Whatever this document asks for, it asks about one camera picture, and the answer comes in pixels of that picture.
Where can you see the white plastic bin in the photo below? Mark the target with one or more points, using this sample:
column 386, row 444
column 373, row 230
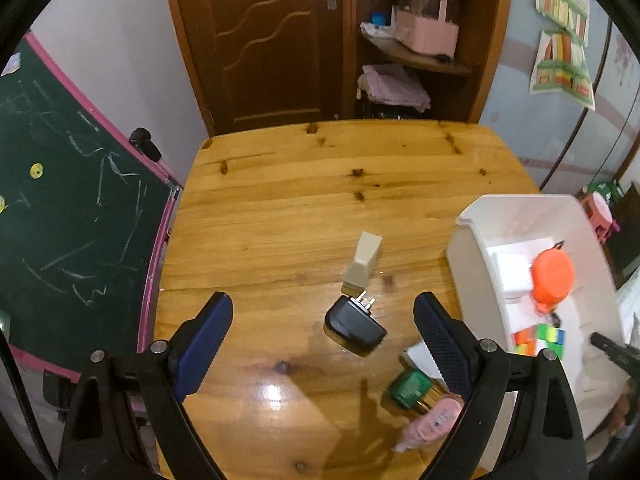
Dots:
column 525, row 220

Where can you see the orange round container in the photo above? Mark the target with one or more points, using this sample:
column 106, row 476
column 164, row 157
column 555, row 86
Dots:
column 552, row 272

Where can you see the black charger plug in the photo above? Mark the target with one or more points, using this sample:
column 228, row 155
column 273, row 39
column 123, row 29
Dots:
column 350, row 327

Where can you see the green chalkboard with pink frame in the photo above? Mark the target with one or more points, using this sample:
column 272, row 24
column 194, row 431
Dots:
column 75, row 210

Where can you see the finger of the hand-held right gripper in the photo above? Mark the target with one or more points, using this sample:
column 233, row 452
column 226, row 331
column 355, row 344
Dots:
column 617, row 352

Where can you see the multicoloured puzzle cube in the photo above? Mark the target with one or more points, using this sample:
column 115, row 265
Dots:
column 545, row 335

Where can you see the white fan-shaped plastic piece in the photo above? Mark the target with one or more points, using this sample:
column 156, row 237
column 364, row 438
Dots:
column 415, row 356

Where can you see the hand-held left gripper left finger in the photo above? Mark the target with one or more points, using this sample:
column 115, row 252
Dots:
column 202, row 345

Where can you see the black easel knob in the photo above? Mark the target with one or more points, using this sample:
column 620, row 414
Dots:
column 55, row 390
column 145, row 142

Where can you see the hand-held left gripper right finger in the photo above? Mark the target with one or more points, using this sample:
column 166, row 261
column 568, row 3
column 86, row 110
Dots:
column 442, row 345

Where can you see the white square charger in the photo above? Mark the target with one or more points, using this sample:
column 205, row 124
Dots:
column 512, row 272

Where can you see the pink plastic stool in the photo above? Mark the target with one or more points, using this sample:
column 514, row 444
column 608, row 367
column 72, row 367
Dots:
column 600, row 217

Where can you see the small blue jar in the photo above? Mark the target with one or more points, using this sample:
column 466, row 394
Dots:
column 380, row 19

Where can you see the wall poster with green shelves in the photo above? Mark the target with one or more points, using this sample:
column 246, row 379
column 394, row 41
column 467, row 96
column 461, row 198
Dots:
column 562, row 72

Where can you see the pale blue wardrobe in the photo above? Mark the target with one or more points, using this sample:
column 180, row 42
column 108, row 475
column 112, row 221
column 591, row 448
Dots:
column 550, row 135

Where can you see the green bag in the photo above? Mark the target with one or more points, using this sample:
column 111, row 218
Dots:
column 607, row 191

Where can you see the beige power adapter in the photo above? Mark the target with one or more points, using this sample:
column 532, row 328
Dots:
column 362, row 260

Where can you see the wall poster with white border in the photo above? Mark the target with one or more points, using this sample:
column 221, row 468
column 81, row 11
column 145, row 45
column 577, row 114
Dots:
column 562, row 0

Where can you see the white crumpled cloth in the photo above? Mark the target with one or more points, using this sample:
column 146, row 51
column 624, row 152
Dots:
column 377, row 31

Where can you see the pink basket with clear dome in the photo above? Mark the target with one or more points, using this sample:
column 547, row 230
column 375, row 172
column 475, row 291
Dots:
column 427, row 32

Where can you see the pink correction tape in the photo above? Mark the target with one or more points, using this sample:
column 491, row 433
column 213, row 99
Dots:
column 432, row 422

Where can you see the folded pink cloth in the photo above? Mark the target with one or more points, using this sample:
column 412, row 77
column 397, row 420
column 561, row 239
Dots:
column 392, row 87

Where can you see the brown wooden door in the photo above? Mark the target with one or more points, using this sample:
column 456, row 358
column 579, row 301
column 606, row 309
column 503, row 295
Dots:
column 265, row 45

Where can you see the wooden corner shelf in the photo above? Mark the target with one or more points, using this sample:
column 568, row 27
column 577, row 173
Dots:
column 490, row 35

